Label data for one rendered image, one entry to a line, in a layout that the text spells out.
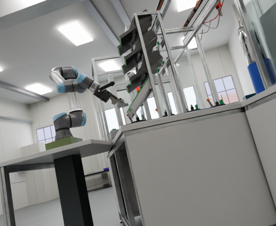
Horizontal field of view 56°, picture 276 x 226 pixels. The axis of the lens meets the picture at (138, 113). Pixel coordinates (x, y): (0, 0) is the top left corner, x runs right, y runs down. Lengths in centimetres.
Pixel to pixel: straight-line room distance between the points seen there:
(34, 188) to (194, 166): 1211
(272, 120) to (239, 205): 49
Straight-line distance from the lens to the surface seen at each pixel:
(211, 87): 319
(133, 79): 177
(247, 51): 200
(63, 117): 220
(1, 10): 657
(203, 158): 150
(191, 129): 150
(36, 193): 1328
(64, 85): 196
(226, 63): 1286
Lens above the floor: 64
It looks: 11 degrees up
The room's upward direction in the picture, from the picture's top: 13 degrees counter-clockwise
